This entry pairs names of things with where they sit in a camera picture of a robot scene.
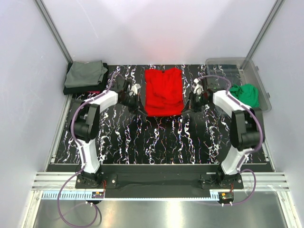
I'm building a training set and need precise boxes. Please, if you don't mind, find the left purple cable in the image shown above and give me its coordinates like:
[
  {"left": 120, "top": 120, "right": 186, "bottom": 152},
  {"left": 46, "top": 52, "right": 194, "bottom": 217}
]
[{"left": 57, "top": 71, "right": 124, "bottom": 226}]

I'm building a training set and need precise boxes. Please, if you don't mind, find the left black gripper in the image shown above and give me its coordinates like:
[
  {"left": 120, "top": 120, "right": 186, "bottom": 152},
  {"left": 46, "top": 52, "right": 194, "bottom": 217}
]
[{"left": 120, "top": 93, "right": 148, "bottom": 116}]

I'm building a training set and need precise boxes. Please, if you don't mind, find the red t shirt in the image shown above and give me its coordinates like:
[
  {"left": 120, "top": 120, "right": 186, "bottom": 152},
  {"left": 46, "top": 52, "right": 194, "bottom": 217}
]
[{"left": 144, "top": 68, "right": 184, "bottom": 117}]

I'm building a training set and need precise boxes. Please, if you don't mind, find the aluminium corner post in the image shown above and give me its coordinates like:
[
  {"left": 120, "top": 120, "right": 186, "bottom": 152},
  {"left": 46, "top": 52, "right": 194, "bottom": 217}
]
[
  {"left": 246, "top": 0, "right": 285, "bottom": 59},
  {"left": 34, "top": 0, "right": 73, "bottom": 63}
]

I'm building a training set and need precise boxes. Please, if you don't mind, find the right aluminium corner post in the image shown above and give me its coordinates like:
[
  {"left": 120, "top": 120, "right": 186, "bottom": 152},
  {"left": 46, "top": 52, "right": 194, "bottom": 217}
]
[{"left": 246, "top": 0, "right": 285, "bottom": 59}]

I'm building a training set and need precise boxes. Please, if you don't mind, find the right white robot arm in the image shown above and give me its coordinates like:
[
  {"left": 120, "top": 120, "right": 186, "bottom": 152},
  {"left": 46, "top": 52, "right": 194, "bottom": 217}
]
[{"left": 182, "top": 76, "right": 265, "bottom": 190}]

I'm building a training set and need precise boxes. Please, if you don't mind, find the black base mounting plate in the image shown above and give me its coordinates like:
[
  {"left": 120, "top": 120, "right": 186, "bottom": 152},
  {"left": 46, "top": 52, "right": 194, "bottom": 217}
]
[{"left": 76, "top": 164, "right": 230, "bottom": 200}]

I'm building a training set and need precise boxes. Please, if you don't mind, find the left aluminium corner post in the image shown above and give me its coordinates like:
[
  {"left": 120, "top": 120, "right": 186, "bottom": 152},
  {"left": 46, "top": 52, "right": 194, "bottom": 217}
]
[{"left": 34, "top": 0, "right": 73, "bottom": 63}]

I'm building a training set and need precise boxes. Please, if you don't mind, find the aluminium frame rail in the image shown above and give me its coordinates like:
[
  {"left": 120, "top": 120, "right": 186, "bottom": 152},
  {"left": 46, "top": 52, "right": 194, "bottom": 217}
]
[{"left": 32, "top": 171, "right": 289, "bottom": 191}]

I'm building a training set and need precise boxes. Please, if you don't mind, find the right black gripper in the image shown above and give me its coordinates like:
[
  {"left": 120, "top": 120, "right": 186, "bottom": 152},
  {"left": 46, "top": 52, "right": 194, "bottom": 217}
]
[{"left": 181, "top": 91, "right": 210, "bottom": 114}]

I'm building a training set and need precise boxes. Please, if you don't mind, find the clear plastic bin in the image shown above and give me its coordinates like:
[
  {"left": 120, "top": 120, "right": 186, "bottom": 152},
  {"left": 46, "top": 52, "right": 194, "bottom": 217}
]
[{"left": 205, "top": 57, "right": 272, "bottom": 113}]

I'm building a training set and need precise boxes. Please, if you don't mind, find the folded pink t shirt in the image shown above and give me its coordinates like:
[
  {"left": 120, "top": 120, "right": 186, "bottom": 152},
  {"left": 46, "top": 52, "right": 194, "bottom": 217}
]
[{"left": 88, "top": 91, "right": 100, "bottom": 94}]

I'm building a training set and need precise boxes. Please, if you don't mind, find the folded grey t shirt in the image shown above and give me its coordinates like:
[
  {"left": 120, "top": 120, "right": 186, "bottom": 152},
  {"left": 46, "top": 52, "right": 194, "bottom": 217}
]
[{"left": 65, "top": 60, "right": 108, "bottom": 88}]

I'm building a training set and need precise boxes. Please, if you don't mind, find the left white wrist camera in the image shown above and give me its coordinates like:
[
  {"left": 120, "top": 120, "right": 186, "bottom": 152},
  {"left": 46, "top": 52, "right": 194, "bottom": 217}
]
[{"left": 130, "top": 84, "right": 141, "bottom": 95}]

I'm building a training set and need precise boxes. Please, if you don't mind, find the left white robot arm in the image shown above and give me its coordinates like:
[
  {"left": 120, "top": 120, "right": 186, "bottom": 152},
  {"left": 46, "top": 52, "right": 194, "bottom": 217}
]
[{"left": 69, "top": 79, "right": 146, "bottom": 188}]

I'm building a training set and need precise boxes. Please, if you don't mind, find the white slotted cable duct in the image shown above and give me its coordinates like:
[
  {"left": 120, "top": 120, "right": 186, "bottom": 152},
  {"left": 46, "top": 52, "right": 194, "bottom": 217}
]
[{"left": 42, "top": 190, "right": 219, "bottom": 201}]

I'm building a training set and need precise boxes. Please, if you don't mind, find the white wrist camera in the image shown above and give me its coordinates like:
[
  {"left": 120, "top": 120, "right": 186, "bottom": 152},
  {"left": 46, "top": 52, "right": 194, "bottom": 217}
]
[
  {"left": 130, "top": 84, "right": 141, "bottom": 95},
  {"left": 192, "top": 78, "right": 204, "bottom": 95}
]

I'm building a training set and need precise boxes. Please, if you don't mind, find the folded black t shirt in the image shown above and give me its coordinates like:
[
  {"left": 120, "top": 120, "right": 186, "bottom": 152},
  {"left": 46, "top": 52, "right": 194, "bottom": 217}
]
[{"left": 63, "top": 62, "right": 109, "bottom": 95}]

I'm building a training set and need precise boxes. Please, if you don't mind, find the green t shirt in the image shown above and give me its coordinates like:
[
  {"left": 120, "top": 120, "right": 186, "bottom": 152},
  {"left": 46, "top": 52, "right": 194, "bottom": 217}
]
[{"left": 229, "top": 84, "right": 260, "bottom": 108}]

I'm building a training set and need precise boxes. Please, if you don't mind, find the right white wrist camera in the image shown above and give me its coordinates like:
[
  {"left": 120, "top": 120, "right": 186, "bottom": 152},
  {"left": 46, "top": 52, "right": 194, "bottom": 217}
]
[{"left": 192, "top": 78, "right": 204, "bottom": 95}]

